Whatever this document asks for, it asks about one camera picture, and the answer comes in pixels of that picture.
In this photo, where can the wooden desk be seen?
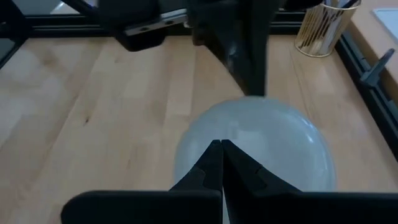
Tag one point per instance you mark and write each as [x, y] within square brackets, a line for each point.
[370, 34]

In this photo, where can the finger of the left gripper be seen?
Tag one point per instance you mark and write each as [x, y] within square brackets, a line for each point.
[224, 28]
[258, 46]

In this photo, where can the white rectangular desk plate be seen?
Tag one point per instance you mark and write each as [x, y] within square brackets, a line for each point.
[388, 23]

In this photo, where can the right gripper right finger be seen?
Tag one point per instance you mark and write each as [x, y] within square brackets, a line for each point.
[280, 208]

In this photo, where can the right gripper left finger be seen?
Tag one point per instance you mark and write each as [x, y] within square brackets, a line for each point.
[174, 208]

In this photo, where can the silver corner bracket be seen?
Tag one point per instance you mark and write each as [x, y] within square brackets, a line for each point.
[155, 23]

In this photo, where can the white reflector lightbulb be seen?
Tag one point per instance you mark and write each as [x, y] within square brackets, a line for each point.
[273, 140]

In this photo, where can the grey desk clamp lever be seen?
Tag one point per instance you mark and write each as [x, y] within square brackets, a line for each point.
[374, 73]

